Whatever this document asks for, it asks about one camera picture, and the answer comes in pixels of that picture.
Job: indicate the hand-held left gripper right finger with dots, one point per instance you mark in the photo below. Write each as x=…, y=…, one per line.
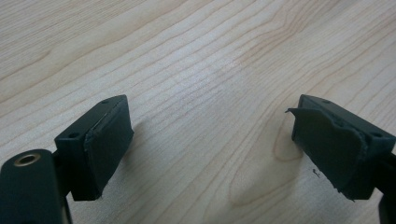
x=336, y=146

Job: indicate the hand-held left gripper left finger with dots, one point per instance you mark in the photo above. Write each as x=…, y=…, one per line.
x=99, y=149

